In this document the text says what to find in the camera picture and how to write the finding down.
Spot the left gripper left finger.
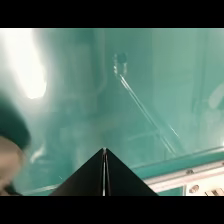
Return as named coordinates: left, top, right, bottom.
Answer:
left=49, top=147, right=106, bottom=197

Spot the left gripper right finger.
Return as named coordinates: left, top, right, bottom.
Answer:
left=104, top=147, right=158, bottom=197

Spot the silver frame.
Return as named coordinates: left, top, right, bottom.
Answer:
left=19, top=151, right=224, bottom=197

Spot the brown garment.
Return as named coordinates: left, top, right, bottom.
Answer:
left=0, top=96, right=33, bottom=197

